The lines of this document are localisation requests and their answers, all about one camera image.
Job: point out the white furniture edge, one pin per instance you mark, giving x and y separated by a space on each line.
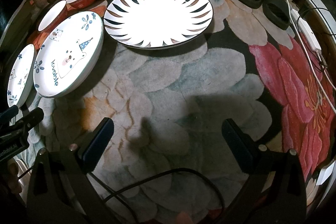
325 173

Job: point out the medium bear lovable plate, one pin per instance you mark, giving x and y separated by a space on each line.
68 54

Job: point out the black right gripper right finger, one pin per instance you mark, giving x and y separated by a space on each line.
241 145

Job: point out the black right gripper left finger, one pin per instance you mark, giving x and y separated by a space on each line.
95 143

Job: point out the large leaf pattern plate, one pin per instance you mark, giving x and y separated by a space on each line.
157 24

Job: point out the red bowl plates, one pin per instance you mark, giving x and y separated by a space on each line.
53 17

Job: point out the white power strip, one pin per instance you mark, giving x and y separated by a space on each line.
308 34

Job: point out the small bear lovable plate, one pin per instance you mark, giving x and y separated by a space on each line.
21 77

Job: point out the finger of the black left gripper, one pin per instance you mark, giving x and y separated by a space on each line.
7 115
26 123

